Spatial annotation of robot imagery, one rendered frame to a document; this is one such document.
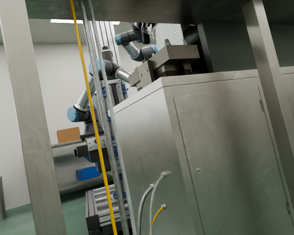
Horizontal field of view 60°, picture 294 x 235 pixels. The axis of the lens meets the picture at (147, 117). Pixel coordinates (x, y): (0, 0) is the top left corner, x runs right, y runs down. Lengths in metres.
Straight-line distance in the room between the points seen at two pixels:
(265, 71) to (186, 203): 0.60
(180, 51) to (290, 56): 0.72
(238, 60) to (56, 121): 3.94
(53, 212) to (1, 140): 4.14
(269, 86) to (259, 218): 0.55
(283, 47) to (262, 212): 0.86
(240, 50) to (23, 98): 0.99
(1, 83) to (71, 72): 1.18
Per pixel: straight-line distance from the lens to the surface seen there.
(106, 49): 2.37
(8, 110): 4.81
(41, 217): 0.63
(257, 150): 1.24
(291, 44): 1.66
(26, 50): 0.67
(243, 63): 1.30
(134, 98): 1.20
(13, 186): 4.72
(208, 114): 1.07
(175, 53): 1.06
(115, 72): 1.91
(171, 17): 1.11
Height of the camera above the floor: 0.68
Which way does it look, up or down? 5 degrees up
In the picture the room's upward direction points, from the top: 12 degrees counter-clockwise
